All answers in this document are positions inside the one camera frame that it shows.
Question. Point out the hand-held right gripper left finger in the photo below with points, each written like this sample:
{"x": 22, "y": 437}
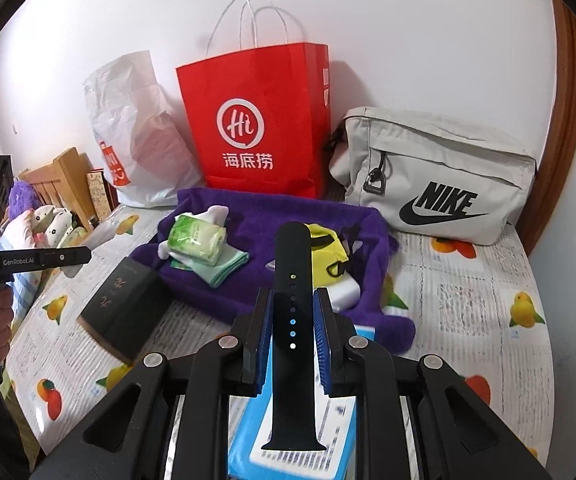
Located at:
{"x": 264, "y": 330}

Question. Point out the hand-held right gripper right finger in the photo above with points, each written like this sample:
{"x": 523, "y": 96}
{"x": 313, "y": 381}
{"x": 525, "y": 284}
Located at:
{"x": 322, "y": 335}

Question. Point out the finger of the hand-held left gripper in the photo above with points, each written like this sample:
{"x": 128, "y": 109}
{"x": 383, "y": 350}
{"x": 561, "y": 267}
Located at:
{"x": 70, "y": 256}

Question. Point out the yellow eye mask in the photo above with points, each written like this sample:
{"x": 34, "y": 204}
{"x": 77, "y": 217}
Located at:
{"x": 325, "y": 250}

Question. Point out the blue tissue packet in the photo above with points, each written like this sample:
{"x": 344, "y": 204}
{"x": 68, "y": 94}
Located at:
{"x": 248, "y": 440}

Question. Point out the purple plush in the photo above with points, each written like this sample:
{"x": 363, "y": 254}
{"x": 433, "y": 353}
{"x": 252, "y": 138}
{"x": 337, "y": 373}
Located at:
{"x": 20, "y": 200}

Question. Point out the white sponge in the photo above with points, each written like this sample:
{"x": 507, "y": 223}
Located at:
{"x": 345, "y": 292}

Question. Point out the blue plaid cloth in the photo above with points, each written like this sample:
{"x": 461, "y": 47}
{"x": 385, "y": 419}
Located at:
{"x": 20, "y": 285}

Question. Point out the dark green box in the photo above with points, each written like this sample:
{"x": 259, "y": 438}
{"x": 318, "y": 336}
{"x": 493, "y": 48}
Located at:
{"x": 123, "y": 305}

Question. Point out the light green cloth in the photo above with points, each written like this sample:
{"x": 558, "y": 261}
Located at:
{"x": 223, "y": 267}

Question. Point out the wooden headboard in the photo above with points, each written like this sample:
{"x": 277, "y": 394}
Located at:
{"x": 63, "y": 180}

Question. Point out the purple towel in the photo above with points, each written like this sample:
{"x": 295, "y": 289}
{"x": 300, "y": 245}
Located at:
{"x": 263, "y": 225}

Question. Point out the pale green tissue pack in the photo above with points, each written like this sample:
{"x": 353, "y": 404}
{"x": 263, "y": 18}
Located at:
{"x": 198, "y": 240}

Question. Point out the white plastic bag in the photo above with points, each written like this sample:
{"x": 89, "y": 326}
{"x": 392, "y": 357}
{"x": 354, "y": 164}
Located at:
{"x": 133, "y": 130}

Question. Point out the fruit print bedsheet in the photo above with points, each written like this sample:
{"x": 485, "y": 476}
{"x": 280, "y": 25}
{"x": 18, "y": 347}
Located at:
{"x": 468, "y": 310}

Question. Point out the grey fabric bag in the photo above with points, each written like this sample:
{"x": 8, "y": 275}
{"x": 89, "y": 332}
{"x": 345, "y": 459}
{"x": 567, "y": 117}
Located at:
{"x": 433, "y": 165}

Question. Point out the red paper bag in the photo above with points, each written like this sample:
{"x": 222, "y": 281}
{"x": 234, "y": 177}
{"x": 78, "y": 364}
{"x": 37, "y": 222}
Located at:
{"x": 258, "y": 110}

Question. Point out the brown wooden board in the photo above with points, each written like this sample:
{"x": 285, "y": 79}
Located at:
{"x": 563, "y": 125}

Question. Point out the brown picture frame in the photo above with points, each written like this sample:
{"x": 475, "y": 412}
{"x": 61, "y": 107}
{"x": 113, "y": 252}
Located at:
{"x": 100, "y": 195}

